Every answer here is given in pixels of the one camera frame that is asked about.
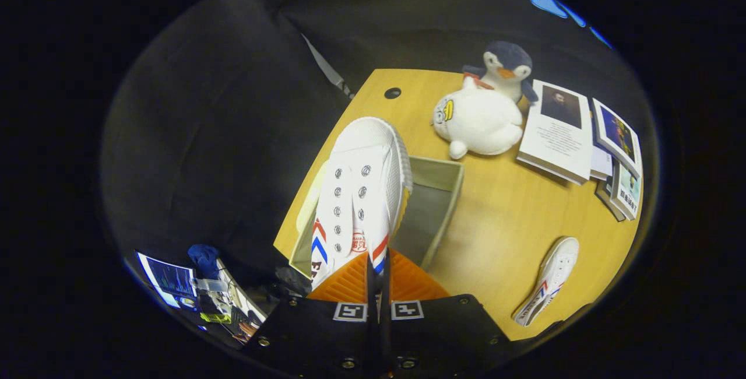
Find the white book with portrait cover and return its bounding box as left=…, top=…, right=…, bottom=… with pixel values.
left=516, top=80, right=594, bottom=185

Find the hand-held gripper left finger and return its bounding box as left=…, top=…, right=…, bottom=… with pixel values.
left=242, top=248, right=379, bottom=379

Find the blue cloth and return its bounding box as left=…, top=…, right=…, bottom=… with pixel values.
left=188, top=244, right=221, bottom=279

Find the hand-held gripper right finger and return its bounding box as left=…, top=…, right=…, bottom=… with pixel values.
left=379, top=248, right=516, bottom=377

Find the white striped canvas shoe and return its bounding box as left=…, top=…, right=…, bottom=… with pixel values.
left=309, top=117, right=413, bottom=292
left=513, top=237, right=580, bottom=327

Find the white plush toy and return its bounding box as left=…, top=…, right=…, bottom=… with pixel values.
left=432, top=76, right=524, bottom=160

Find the navy penguin plush toy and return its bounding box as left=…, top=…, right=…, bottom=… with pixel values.
left=462, top=41, right=540, bottom=104

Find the book with blue picture cover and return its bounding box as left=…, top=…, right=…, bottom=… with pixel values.
left=592, top=98, right=643, bottom=178

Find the cream fabric storage box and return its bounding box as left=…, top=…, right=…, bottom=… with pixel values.
left=288, top=155, right=465, bottom=280

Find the plain white book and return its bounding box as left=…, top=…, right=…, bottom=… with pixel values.
left=590, top=145, right=614, bottom=180

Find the lit monitor screen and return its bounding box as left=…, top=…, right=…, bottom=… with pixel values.
left=136, top=251, right=199, bottom=310

